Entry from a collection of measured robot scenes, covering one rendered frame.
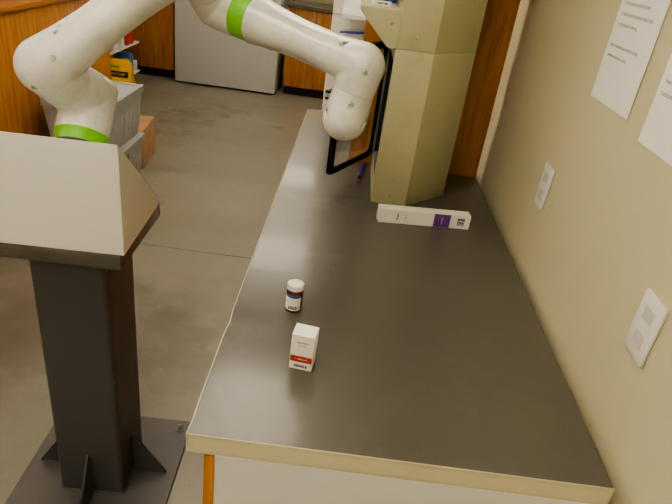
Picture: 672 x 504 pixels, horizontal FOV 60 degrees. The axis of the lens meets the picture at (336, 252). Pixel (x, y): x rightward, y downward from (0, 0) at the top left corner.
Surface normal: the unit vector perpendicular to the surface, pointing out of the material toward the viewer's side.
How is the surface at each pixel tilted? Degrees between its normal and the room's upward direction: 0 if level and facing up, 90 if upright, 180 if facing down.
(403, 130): 90
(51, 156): 90
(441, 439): 0
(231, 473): 90
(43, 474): 0
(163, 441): 0
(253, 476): 90
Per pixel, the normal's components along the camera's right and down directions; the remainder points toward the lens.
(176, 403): 0.12, -0.87
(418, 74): -0.05, 0.47
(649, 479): -0.99, -0.14
